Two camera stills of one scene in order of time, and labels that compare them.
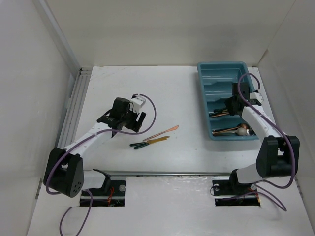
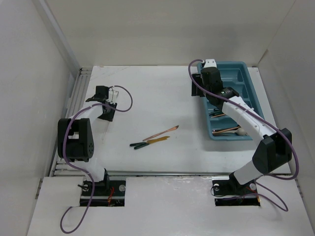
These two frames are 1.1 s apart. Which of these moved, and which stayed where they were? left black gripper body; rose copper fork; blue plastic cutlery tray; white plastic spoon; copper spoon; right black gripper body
Moved: right black gripper body; left black gripper body
Stayed: rose copper fork; blue plastic cutlery tray; copper spoon; white plastic spoon
